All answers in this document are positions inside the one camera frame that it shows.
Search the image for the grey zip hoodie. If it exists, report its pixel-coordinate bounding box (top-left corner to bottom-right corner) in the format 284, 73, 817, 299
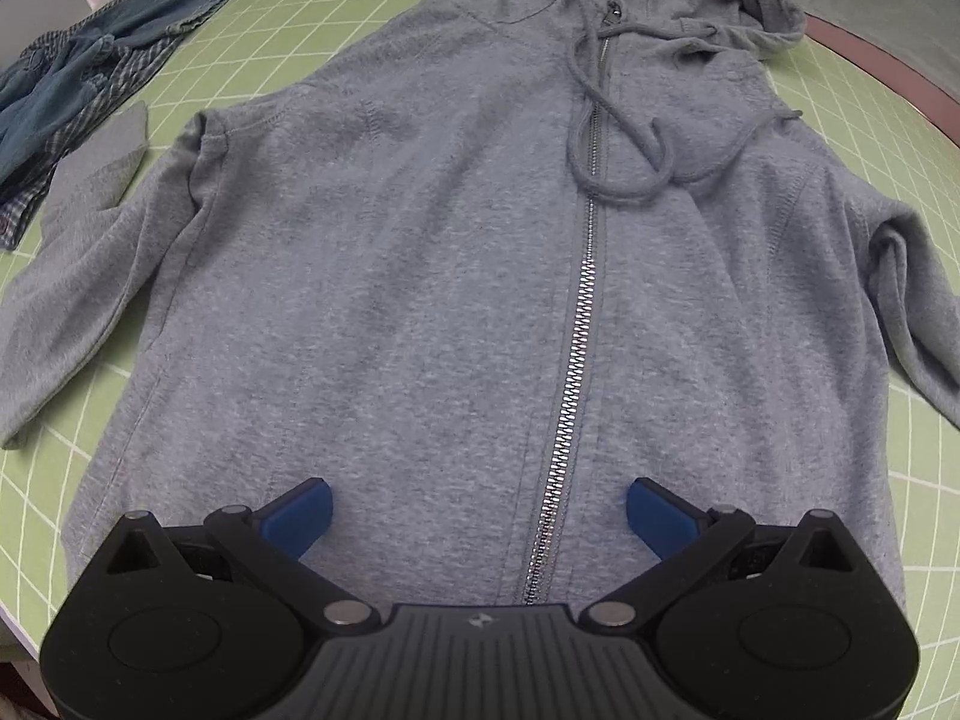
2, 0, 958, 608

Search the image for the blue denim jacket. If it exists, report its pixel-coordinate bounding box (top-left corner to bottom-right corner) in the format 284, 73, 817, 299
2, 0, 228, 184

